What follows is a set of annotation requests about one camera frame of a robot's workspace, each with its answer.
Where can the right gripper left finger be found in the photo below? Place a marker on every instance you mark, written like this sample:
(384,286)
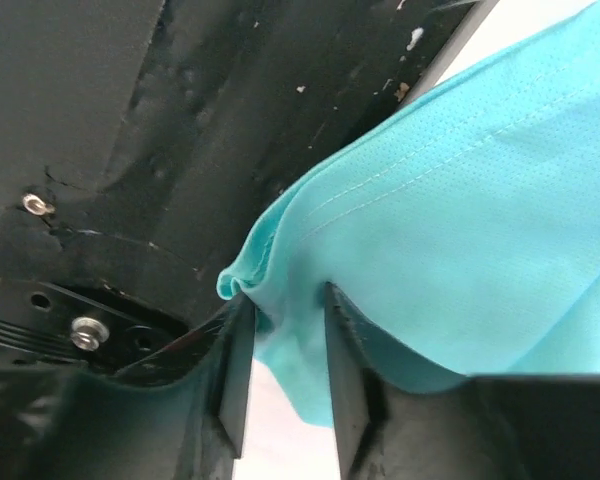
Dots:
(179,413)

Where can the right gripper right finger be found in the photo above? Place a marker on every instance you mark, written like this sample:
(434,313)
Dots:
(398,415)

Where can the teal t shirt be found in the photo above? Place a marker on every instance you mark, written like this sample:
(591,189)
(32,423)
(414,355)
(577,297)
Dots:
(467,226)

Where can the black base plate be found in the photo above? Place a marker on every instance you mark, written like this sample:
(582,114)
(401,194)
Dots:
(139,140)

